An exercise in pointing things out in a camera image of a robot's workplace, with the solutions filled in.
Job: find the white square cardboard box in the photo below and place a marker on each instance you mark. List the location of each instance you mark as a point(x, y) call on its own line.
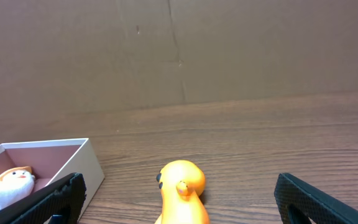
point(52, 160)

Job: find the white plush duck toy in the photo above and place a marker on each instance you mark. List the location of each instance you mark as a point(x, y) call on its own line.
point(15, 184)

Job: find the orange rubber dog toy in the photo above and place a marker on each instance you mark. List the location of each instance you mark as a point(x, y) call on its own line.
point(181, 183)

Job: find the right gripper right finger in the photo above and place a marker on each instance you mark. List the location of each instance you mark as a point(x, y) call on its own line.
point(300, 203)

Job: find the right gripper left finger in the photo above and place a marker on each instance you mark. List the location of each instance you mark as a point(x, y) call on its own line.
point(59, 202)

